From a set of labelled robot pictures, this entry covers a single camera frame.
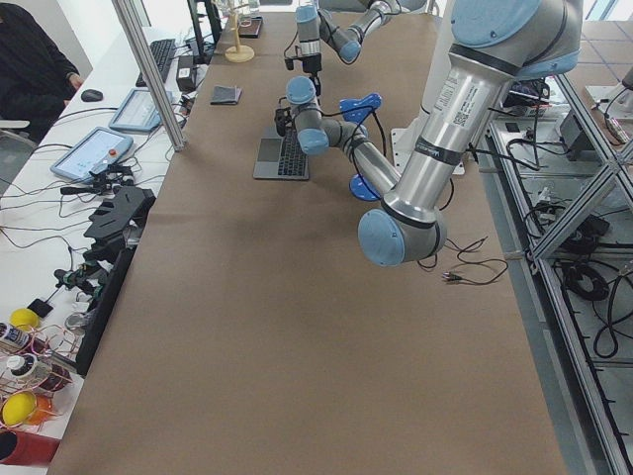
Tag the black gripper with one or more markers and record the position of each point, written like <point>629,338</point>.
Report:
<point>313,64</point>
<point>286,120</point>

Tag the grey laptop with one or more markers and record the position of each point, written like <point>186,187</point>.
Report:
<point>280,158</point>

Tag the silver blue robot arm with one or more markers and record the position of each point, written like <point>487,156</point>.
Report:
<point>315,26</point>
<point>489,44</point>

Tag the blue desk lamp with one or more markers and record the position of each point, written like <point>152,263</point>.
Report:
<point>357,111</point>

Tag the grey felt pouch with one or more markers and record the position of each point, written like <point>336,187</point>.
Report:
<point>225,95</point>

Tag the wooden stand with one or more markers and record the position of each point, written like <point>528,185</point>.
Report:
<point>238,53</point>

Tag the dark brown tray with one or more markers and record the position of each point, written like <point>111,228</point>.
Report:
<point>250,28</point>

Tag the black power adapter box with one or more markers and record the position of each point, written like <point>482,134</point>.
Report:
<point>186,74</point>

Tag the black keyboard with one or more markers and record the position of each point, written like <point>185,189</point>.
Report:
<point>163,53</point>

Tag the far teach pendant tablet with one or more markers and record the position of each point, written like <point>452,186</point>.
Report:
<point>137,114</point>

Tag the teach pendant tablet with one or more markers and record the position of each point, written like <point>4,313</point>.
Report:
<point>137,114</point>
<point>100,148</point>

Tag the near teach pendant tablet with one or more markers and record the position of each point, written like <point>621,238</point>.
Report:
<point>100,148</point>

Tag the black computer mouse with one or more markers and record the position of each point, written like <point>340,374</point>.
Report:
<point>91,96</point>

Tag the black plastic rack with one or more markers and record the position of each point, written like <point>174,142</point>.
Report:
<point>129,205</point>

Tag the person in black clothes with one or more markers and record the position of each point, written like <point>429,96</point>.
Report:
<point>37,79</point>

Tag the yellow ball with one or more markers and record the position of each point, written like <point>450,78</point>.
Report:
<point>25,319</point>

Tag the yellow lemon toy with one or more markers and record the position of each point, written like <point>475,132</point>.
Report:
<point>18,409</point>

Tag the red cylinder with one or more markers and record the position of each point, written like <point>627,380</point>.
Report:
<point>27,449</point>

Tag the aluminium frame post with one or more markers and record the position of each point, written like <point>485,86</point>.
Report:
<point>130,22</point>

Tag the aluminium frame rail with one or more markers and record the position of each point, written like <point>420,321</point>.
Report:
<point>561,192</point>

